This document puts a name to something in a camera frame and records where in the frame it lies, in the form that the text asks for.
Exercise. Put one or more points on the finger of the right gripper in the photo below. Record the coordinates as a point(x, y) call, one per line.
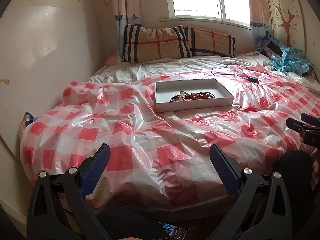
point(313, 121)
point(309, 135)

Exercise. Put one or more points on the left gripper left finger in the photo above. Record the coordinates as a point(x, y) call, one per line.
point(46, 217)

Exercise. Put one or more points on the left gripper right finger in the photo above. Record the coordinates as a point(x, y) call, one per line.
point(261, 209)

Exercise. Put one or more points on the right hand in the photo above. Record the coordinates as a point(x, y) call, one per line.
point(315, 168)

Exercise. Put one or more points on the blue plastic bag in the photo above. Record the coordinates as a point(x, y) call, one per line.
point(291, 59)

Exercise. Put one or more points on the wardrobe with tree decal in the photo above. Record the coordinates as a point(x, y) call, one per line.
point(296, 25)

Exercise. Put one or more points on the right window curtain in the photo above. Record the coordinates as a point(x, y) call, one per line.
point(260, 22)

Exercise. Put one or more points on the window curtain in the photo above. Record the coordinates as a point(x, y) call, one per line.
point(125, 12)
point(260, 22)

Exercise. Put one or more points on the red white checkered plastic sheet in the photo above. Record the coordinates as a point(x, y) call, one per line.
point(161, 160)

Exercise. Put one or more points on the white shallow cardboard box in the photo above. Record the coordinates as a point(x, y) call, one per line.
point(191, 94)

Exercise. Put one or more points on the window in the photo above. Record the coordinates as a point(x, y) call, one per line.
point(229, 11)

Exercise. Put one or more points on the white striped bed sheet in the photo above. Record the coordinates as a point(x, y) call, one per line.
point(130, 72)

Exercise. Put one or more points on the pink pillow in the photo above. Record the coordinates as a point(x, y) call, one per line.
point(114, 59)

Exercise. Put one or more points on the tan plaid pillow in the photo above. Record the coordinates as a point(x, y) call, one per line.
point(180, 42)

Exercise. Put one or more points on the left window curtain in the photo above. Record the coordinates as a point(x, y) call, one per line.
point(125, 12)

